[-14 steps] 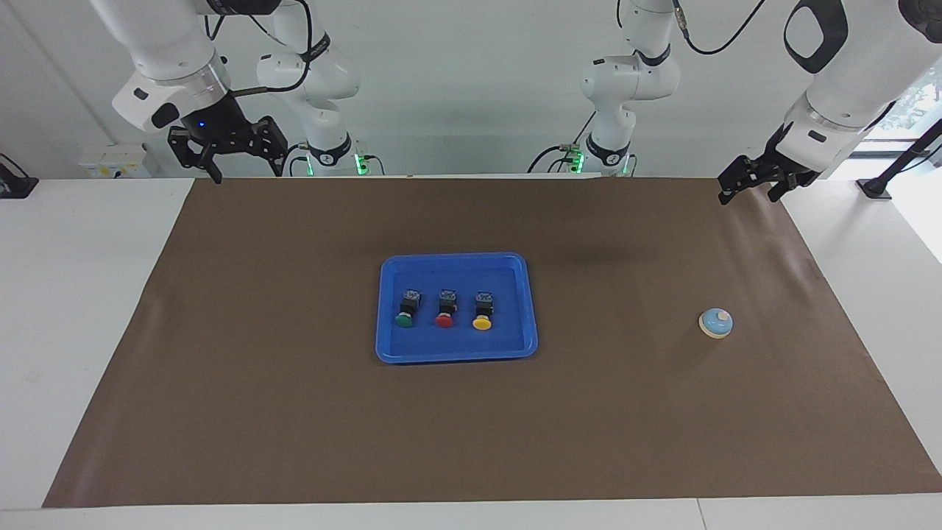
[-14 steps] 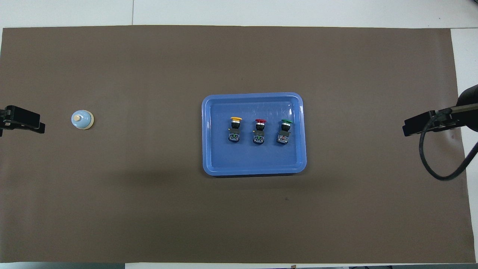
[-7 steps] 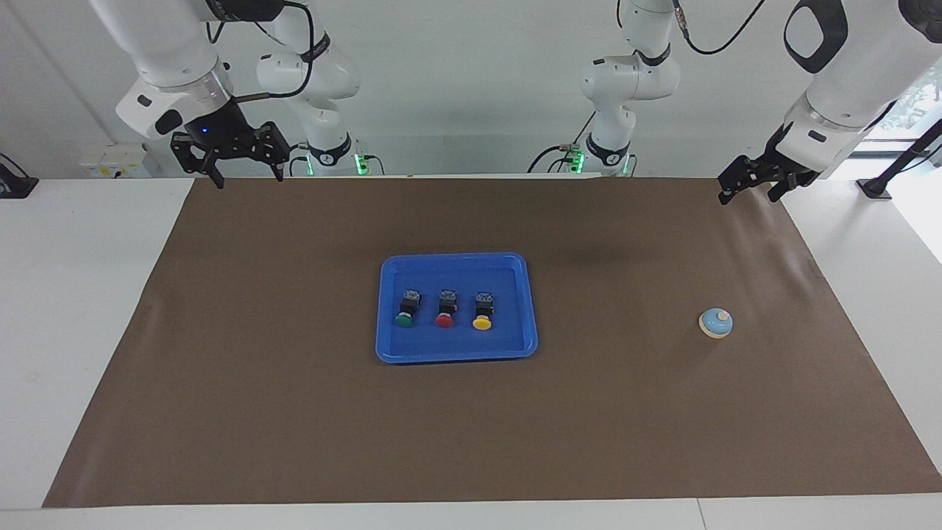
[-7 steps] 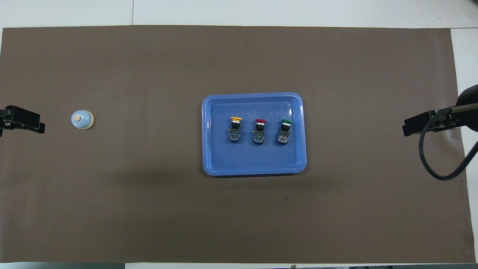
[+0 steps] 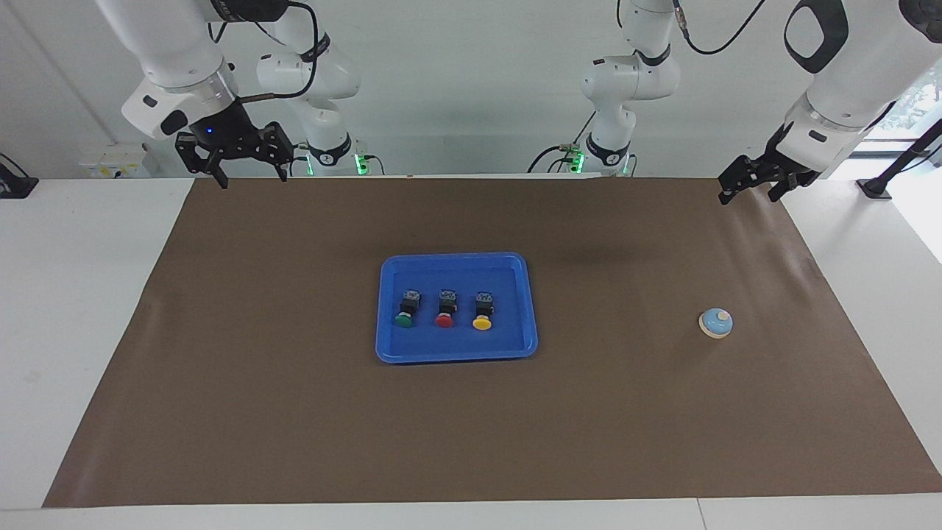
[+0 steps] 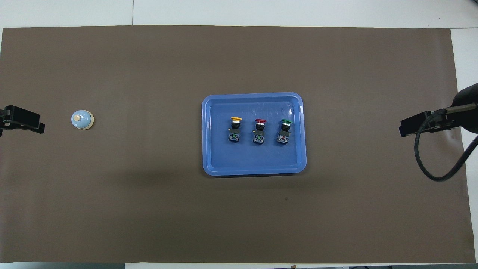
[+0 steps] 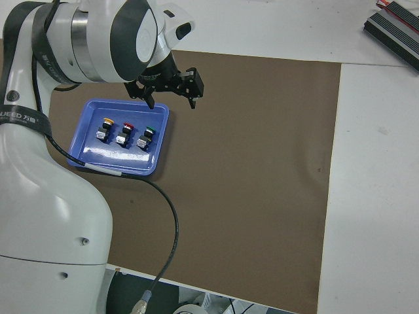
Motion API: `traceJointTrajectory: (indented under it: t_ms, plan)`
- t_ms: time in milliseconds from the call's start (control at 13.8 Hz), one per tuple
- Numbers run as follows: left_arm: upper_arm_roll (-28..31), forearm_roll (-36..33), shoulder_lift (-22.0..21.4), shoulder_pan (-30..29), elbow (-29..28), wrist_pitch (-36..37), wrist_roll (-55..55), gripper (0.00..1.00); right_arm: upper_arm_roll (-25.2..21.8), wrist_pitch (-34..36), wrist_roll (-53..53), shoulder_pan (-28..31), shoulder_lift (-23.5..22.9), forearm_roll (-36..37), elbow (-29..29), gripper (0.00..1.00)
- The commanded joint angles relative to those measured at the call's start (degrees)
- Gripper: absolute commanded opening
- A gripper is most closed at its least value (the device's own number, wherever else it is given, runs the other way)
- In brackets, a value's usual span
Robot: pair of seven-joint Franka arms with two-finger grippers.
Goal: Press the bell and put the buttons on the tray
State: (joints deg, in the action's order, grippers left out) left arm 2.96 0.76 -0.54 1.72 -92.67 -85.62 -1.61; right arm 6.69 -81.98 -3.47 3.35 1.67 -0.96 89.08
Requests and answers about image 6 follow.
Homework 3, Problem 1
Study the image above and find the blue plastic tray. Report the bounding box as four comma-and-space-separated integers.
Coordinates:
202, 92, 307, 177

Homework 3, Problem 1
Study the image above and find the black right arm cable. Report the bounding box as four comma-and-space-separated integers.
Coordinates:
414, 106, 478, 182

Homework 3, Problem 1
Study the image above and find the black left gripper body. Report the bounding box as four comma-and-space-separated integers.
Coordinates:
0, 106, 41, 137

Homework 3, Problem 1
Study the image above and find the green push button switch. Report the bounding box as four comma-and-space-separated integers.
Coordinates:
277, 119, 294, 145

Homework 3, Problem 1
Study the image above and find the red push button switch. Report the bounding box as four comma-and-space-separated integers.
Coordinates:
253, 119, 267, 145

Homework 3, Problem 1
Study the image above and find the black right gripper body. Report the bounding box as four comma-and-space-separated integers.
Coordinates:
399, 83, 478, 137

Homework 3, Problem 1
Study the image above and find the light blue call bell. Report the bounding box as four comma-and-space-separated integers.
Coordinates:
71, 110, 94, 130

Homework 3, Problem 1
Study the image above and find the yellow push button switch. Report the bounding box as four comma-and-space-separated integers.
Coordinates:
228, 117, 243, 143

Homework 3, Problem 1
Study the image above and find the brown table mat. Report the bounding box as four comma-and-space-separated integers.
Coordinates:
0, 25, 475, 264

